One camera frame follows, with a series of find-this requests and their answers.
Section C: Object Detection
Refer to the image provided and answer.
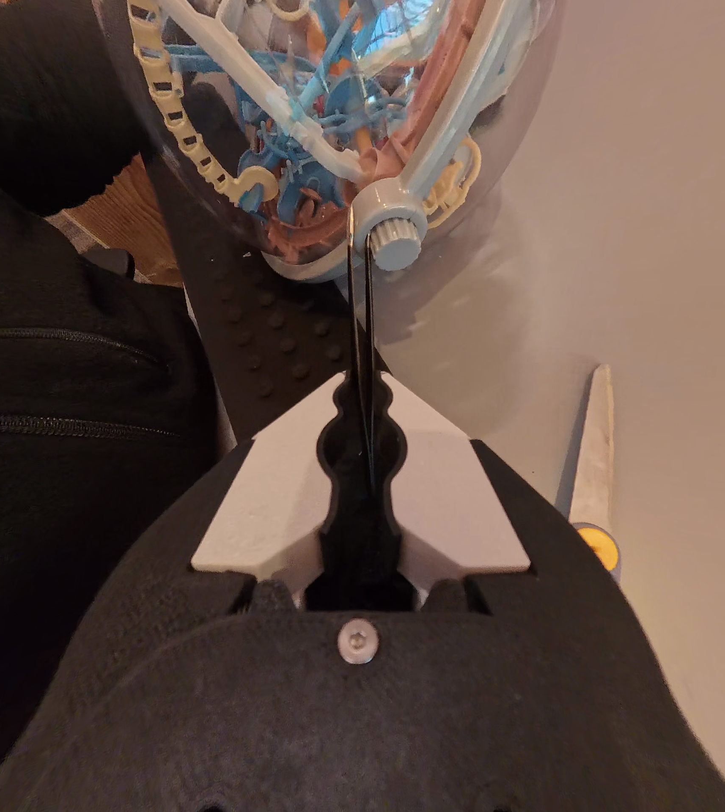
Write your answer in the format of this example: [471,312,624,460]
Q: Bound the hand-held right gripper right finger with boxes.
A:
[379,372,531,597]

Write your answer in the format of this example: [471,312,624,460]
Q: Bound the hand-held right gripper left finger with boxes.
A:
[192,372,348,597]

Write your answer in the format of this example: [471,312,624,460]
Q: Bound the yellow-handled scissors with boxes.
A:
[553,365,625,582]

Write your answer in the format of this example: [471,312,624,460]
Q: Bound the black tweezers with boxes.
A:
[346,203,384,498]

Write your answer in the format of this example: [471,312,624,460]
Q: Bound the clear maze ball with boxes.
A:
[94,0,564,283]

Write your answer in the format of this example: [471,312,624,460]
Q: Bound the black perforated pad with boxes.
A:
[147,153,358,440]

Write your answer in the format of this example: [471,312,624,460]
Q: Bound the person's black clothing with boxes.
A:
[0,0,226,787]

